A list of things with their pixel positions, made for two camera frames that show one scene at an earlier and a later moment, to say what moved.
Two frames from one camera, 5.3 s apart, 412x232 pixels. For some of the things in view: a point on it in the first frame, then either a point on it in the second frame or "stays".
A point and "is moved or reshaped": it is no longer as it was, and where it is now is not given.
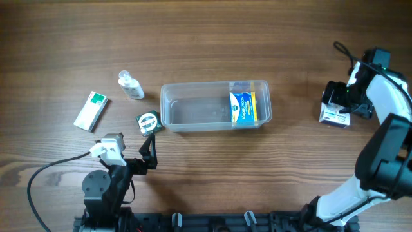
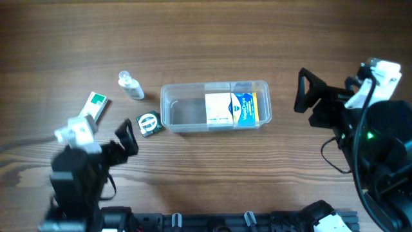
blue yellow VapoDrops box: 243,109 stays
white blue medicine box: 329,114 is moved or reshaped
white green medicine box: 92,112 stays
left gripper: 141,164 → 113,153
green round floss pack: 150,122 stays
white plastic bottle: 130,86 stays
